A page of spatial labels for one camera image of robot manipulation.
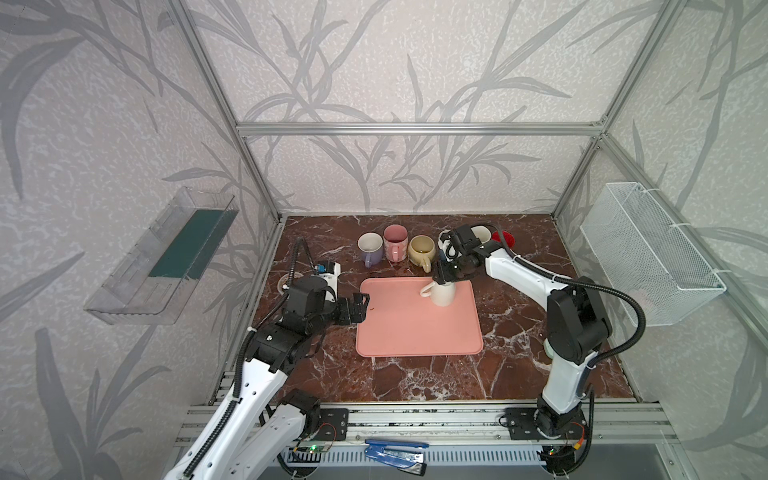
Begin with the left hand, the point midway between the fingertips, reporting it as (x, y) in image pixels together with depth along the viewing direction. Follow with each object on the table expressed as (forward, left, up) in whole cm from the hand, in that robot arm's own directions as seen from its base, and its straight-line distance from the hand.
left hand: (359, 289), depth 73 cm
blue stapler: (-33, -12, -19) cm, 40 cm away
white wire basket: (+2, -63, +14) cm, 64 cm away
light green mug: (+20, -34, -1) cm, 39 cm away
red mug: (+30, -49, -16) cm, 60 cm away
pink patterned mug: (+28, -8, -15) cm, 33 cm away
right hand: (+16, -23, -13) cm, 31 cm away
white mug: (+7, -23, -16) cm, 29 cm away
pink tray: (+1, -10, -22) cm, 25 cm away
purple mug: (+29, +1, -20) cm, 35 cm away
